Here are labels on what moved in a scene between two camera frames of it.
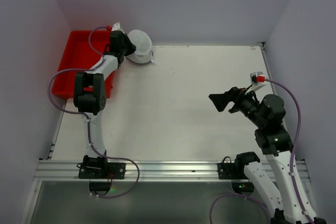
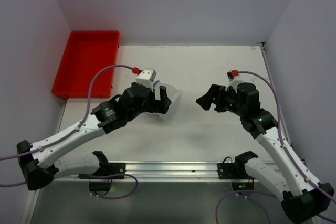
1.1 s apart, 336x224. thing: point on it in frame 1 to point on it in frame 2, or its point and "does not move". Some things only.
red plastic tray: x=82 y=50 does not move
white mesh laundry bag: x=144 y=52 to x=173 y=94
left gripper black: x=127 y=48 to x=156 y=100
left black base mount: x=99 y=168 does not move
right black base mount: x=235 y=171 does not move
